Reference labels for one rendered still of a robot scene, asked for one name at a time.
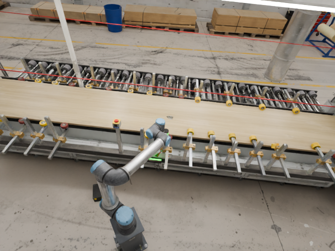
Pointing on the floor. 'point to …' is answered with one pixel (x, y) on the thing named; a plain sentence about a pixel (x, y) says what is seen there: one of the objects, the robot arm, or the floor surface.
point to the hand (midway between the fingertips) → (160, 145)
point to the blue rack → (323, 39)
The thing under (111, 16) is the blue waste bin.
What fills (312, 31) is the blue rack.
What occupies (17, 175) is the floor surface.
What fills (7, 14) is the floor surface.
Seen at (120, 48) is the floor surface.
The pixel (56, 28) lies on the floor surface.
